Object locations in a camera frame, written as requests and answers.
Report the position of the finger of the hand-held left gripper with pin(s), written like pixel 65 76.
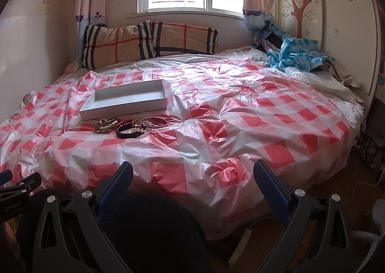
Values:
pixel 24 184
pixel 5 177

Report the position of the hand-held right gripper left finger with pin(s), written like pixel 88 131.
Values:
pixel 115 184

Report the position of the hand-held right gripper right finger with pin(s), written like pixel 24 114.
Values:
pixel 270 189

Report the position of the silver bangle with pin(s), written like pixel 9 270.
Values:
pixel 163 124

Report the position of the white cardboard box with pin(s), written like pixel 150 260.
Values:
pixel 126 107

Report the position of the red white checked plastic sheet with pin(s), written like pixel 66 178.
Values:
pixel 240 116

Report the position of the white plastic stand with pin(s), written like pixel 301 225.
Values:
pixel 377 216

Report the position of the beige crumpled blanket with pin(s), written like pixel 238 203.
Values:
pixel 337 83

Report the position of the pink cloth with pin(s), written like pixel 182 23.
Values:
pixel 72 67

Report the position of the beige plaid pillow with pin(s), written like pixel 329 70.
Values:
pixel 183 38
pixel 111 46

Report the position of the blue striped cloth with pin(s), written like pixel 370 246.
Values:
pixel 296 52

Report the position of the cream decorated wardrobe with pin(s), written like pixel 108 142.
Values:
pixel 340 35

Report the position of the brown tree decal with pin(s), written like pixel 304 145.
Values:
pixel 299 11

